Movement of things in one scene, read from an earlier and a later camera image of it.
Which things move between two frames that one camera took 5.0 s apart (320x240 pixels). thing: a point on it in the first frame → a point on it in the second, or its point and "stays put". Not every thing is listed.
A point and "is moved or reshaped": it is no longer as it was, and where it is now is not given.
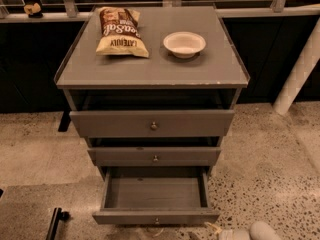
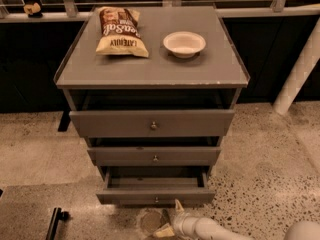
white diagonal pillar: [299, 72] stays put
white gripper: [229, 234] → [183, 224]
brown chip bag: [120, 34] stays put
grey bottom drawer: [155, 195] is moved or reshaped
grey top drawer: [151, 123] stays put
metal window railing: [66, 3] stays put
